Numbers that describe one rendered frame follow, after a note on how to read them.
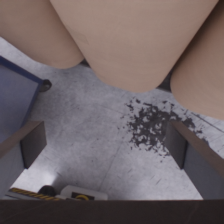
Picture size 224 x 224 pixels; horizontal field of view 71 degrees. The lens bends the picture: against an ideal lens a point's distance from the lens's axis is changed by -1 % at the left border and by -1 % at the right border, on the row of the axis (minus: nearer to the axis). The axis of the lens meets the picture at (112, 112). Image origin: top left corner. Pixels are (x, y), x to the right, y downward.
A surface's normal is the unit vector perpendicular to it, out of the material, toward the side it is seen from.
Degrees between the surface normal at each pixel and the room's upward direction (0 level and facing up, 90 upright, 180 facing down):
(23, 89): 0
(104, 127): 0
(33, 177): 0
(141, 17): 90
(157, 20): 90
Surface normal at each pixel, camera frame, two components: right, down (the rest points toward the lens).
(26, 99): -0.11, -0.11
